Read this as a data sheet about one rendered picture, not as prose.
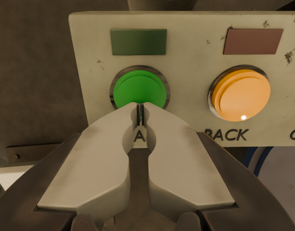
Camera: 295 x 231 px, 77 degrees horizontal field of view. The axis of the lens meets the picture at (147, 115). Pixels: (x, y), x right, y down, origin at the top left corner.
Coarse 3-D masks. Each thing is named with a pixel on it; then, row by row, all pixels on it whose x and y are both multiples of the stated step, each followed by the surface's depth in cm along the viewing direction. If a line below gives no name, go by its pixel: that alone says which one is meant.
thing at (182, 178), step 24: (144, 120) 12; (168, 120) 10; (168, 144) 8; (192, 144) 8; (168, 168) 7; (192, 168) 7; (216, 168) 7; (168, 192) 6; (192, 192) 6; (216, 192) 6; (168, 216) 7
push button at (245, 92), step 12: (240, 72) 13; (252, 72) 13; (228, 84) 13; (240, 84) 13; (252, 84) 13; (264, 84) 13; (216, 96) 14; (228, 96) 13; (240, 96) 13; (252, 96) 13; (264, 96) 13; (216, 108) 14; (228, 108) 14; (240, 108) 14; (252, 108) 14; (228, 120) 15; (240, 120) 15
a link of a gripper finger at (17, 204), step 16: (64, 144) 8; (48, 160) 7; (64, 160) 7; (32, 176) 7; (48, 176) 7; (16, 192) 6; (32, 192) 6; (0, 208) 6; (16, 208) 6; (32, 208) 6; (0, 224) 5; (16, 224) 5; (32, 224) 5; (48, 224) 5; (64, 224) 5
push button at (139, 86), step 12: (132, 72) 13; (144, 72) 13; (120, 84) 13; (132, 84) 13; (144, 84) 13; (156, 84) 13; (120, 96) 14; (132, 96) 14; (144, 96) 14; (156, 96) 14
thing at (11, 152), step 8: (32, 144) 76; (40, 144) 75; (48, 144) 75; (56, 144) 75; (8, 152) 75; (16, 152) 75; (24, 152) 75; (32, 152) 75; (40, 152) 76; (48, 152) 76; (8, 160) 76; (16, 160) 76; (24, 160) 76; (32, 160) 76; (104, 224) 82; (112, 224) 82
